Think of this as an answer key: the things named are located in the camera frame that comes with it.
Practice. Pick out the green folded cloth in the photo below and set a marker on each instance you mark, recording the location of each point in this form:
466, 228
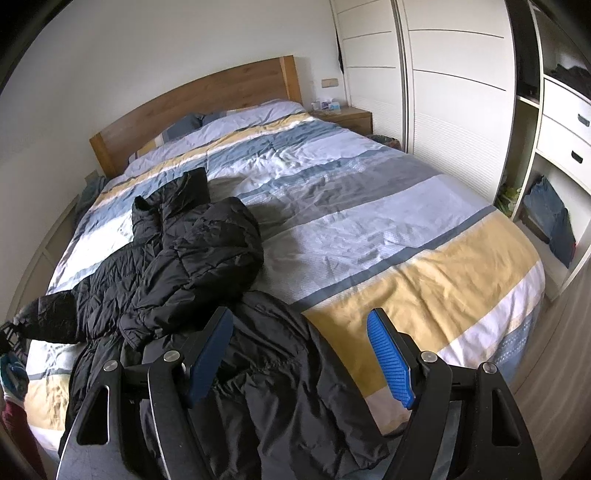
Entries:
508, 196

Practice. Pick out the blue pillow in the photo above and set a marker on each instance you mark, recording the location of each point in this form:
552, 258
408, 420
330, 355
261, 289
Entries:
184, 125

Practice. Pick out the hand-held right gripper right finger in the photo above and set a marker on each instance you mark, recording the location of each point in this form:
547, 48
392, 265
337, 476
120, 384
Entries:
391, 362

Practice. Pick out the striped duvet bed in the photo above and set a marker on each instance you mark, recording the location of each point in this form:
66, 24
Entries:
369, 221

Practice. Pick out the folded blue jeans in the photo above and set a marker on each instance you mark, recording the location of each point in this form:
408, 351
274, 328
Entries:
551, 217

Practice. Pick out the dark folded clothes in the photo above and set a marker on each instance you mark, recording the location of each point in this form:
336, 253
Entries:
570, 74

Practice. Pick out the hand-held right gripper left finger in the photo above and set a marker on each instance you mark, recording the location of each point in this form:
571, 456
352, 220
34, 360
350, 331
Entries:
211, 357

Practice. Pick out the white drawer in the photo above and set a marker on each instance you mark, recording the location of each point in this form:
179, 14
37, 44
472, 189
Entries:
565, 99
561, 143

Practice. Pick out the black puffer jacket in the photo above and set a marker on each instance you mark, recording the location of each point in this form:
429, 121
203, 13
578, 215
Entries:
194, 258

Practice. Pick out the wall switch plate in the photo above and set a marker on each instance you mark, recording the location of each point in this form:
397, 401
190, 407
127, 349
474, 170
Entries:
330, 83

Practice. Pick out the wooden headboard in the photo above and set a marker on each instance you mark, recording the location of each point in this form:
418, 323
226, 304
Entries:
198, 99

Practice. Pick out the white open shelf unit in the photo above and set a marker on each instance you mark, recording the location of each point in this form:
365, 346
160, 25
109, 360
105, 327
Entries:
531, 152

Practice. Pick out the wooden nightstand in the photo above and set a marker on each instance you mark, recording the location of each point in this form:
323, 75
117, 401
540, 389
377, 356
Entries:
353, 119

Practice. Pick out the white wardrobe sliding door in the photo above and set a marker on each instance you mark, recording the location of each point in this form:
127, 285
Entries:
461, 92

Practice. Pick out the teal cloth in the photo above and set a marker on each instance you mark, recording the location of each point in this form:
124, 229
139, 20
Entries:
88, 194

